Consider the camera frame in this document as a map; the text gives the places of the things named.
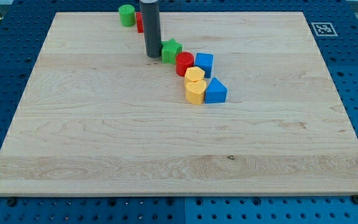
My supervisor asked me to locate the green star block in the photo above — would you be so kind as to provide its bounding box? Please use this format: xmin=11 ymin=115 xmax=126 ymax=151
xmin=162 ymin=38 xmax=182 ymax=65

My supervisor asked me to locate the red star block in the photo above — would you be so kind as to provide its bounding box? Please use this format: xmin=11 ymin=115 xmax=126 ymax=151
xmin=135 ymin=12 xmax=144 ymax=33

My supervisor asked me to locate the yellow heart block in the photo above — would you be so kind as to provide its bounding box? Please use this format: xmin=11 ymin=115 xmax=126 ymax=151
xmin=185 ymin=80 xmax=207 ymax=105

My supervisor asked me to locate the yellow pentagon block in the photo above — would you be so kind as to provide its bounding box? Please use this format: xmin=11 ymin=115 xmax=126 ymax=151
xmin=185 ymin=67 xmax=205 ymax=85

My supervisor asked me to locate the blue triangle block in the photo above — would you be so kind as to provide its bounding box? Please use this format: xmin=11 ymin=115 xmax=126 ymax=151
xmin=204 ymin=77 xmax=227 ymax=103

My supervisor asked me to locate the red cylinder block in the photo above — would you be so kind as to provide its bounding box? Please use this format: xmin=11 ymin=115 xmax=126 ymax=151
xmin=176 ymin=52 xmax=194 ymax=77

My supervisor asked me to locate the blue cube block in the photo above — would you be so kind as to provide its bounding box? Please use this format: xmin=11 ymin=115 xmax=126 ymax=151
xmin=194 ymin=53 xmax=214 ymax=78

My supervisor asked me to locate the wooden board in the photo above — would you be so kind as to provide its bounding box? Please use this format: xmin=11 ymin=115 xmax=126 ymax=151
xmin=0 ymin=12 xmax=358 ymax=197

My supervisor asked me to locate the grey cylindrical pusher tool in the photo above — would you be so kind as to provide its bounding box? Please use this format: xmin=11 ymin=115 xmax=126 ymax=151
xmin=140 ymin=0 xmax=162 ymax=58

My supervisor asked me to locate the green cylinder block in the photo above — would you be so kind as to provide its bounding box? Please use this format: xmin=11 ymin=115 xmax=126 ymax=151
xmin=118 ymin=4 xmax=136 ymax=27

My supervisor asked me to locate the white fiducial marker tag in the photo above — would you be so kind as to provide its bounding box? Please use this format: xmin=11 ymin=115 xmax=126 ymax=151
xmin=311 ymin=22 xmax=337 ymax=37

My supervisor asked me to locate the black screw bottom left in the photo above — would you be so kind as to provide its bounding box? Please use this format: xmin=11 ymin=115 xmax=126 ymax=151
xmin=6 ymin=197 xmax=17 ymax=207

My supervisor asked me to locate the black screw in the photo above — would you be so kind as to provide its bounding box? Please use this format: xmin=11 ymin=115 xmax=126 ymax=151
xmin=351 ymin=195 xmax=358 ymax=205
xmin=6 ymin=197 xmax=17 ymax=207

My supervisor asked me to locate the black screw bottom right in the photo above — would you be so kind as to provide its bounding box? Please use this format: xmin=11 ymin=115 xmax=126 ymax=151
xmin=351 ymin=195 xmax=358 ymax=205

